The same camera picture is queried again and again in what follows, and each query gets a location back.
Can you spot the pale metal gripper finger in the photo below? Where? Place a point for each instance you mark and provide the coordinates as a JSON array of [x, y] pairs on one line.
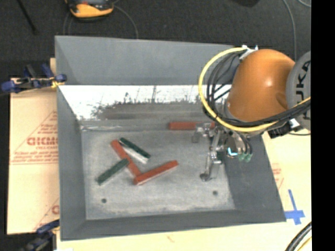
[[211, 167], [202, 133]]

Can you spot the red-brown flat block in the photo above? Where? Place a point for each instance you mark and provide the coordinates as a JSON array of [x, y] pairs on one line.
[[183, 125], [157, 172], [125, 158]]

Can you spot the grey metal bin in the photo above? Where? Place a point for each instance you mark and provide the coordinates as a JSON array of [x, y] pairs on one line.
[[157, 197]]

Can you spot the dark green flat block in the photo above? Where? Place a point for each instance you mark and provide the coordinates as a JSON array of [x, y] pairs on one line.
[[134, 148], [112, 171]]

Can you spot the brown cardboard board, red print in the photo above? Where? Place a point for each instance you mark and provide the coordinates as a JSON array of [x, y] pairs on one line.
[[31, 171]]

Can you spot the black cylinder on white bracket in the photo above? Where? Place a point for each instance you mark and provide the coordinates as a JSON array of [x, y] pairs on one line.
[[279, 131]]

